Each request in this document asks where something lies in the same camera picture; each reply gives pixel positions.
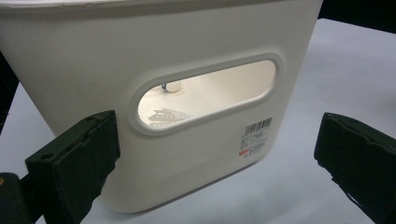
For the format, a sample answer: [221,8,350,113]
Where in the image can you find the white plastic storage bin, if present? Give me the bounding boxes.
[0,0,325,215]

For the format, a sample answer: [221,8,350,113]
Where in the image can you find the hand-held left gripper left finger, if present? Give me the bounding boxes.
[20,109,121,224]

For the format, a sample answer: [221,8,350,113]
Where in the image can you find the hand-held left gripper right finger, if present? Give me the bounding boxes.
[313,111,396,224]

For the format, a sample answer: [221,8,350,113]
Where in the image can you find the white feather shuttlecock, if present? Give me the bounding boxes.
[148,107,192,128]
[161,81,182,94]

